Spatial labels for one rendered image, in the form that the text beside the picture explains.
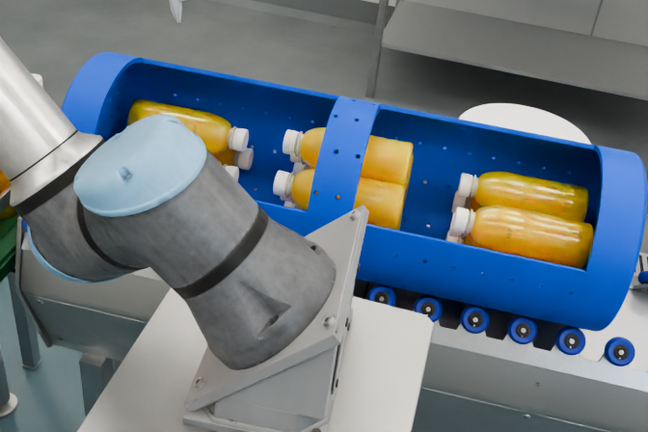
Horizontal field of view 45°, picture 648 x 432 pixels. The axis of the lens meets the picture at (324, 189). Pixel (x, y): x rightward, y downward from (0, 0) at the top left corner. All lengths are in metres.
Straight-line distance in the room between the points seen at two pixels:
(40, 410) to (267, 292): 1.70
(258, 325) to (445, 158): 0.71
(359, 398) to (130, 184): 0.35
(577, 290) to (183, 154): 0.66
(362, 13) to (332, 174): 3.59
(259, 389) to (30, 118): 0.35
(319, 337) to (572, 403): 0.71
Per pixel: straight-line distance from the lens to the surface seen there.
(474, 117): 1.67
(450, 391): 1.34
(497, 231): 1.19
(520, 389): 1.33
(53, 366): 2.48
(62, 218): 0.82
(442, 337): 1.29
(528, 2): 4.57
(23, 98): 0.82
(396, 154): 1.20
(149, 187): 0.69
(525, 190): 1.28
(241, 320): 0.73
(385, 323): 0.95
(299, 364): 0.74
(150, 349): 0.91
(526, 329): 1.28
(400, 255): 1.15
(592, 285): 1.17
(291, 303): 0.73
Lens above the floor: 1.81
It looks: 35 degrees down
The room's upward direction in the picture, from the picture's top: 7 degrees clockwise
